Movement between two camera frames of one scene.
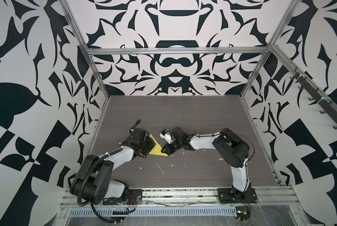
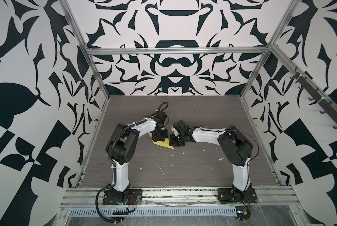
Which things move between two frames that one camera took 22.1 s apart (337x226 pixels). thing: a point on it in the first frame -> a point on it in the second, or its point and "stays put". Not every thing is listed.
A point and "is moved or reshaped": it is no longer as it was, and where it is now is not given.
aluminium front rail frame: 189,197 stays put
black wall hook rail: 327,105 stays put
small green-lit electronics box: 243,213 stays put
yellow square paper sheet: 156,149 is moved or reshaped
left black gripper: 152,144 -> 165,136
